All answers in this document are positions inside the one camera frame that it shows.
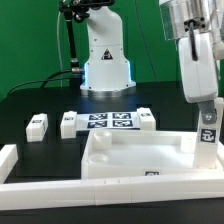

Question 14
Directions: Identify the white front fence rail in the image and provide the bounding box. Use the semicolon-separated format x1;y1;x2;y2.
0;174;224;211

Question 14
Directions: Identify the black cable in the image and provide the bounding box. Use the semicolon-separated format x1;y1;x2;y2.
7;69;73;97

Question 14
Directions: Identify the white cable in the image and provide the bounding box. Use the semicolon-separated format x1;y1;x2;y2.
56;12;64;88

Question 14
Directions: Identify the white desk top tray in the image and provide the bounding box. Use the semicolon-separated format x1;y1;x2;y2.
80;129;224;180

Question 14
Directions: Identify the fiducial marker sheet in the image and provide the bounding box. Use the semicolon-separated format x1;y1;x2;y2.
77;112;140;131

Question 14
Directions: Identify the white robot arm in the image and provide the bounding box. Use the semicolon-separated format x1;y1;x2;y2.
83;0;224;125

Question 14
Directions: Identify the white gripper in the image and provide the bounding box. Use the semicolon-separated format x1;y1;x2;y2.
179;33;218;125

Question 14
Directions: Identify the white left fence piece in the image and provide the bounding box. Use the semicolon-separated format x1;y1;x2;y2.
0;144;18;184

